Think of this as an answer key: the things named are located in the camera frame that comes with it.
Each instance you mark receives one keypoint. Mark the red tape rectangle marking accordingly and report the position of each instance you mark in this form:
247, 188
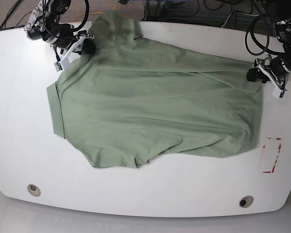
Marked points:
270, 154

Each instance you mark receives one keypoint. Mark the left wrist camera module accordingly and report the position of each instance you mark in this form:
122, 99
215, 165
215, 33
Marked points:
278, 93

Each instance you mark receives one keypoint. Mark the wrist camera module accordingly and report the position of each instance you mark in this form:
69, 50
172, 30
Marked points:
62, 65
278, 93

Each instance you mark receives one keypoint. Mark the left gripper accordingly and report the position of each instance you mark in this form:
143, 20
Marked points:
270, 68

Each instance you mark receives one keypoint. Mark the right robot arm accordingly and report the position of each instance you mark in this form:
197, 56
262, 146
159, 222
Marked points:
44, 24

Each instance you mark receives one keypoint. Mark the left table cable grommet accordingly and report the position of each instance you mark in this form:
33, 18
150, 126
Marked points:
33, 190

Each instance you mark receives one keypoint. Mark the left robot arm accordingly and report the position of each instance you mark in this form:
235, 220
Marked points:
277, 12

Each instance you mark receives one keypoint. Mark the right table cable grommet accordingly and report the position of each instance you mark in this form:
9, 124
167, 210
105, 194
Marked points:
246, 201

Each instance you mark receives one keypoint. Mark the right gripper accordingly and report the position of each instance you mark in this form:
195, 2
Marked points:
82, 44

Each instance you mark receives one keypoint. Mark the green polo t-shirt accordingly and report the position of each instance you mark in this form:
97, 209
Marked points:
135, 99

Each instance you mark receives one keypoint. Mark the table cable grommet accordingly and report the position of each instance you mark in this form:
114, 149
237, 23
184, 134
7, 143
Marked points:
33, 190
246, 201

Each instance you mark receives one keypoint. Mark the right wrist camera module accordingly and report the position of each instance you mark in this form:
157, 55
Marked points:
62, 65

